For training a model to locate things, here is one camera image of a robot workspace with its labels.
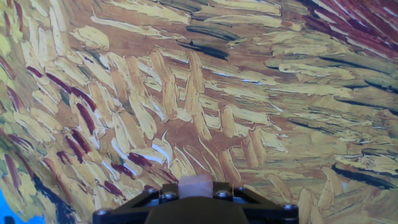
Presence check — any painted wheat field cloth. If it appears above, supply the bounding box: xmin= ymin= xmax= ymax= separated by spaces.
xmin=0 ymin=0 xmax=398 ymax=224

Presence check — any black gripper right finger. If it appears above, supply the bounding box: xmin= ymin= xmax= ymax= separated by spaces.
xmin=212 ymin=181 xmax=300 ymax=224

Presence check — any small wooden cube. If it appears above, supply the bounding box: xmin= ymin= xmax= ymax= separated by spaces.
xmin=177 ymin=174 xmax=214 ymax=199

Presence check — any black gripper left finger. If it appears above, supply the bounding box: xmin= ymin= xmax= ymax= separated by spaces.
xmin=91 ymin=182 xmax=180 ymax=224

